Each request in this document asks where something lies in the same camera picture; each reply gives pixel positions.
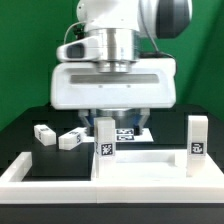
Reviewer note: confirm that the marker tag sheet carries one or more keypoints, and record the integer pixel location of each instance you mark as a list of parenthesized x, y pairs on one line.
[(144, 137)]

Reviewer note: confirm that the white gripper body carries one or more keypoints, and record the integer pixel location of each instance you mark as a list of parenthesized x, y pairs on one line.
[(78, 83)]

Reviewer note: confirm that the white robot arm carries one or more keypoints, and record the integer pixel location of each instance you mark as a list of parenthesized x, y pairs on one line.
[(119, 25)]

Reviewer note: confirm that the white desk tabletop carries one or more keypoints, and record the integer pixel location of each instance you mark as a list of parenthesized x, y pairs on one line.
[(155, 165)]

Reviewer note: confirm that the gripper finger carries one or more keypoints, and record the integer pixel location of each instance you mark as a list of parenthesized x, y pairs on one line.
[(87, 120), (140, 118)]

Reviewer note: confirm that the white U-shaped fence frame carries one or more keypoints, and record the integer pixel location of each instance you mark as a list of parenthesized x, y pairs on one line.
[(14, 190)]

